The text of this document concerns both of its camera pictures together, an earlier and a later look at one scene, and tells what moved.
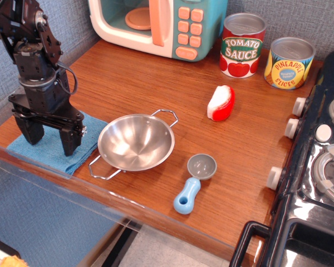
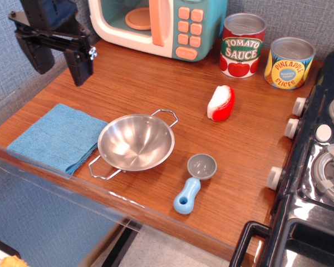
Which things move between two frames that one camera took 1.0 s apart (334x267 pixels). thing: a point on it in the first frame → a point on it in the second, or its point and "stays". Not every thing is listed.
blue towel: (49, 152) stays
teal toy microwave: (186, 29) stays
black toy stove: (308, 228) stays
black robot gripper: (51, 107) → (55, 24)
